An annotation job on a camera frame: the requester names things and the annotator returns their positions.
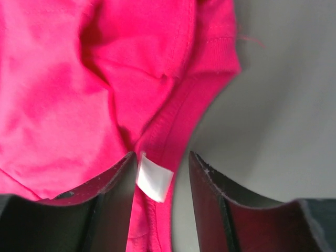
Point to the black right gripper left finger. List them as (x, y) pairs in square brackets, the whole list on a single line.
[(94, 216)]

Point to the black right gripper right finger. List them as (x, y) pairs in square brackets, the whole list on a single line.
[(230, 217)]

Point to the red t-shirt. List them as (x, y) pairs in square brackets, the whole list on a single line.
[(85, 82)]

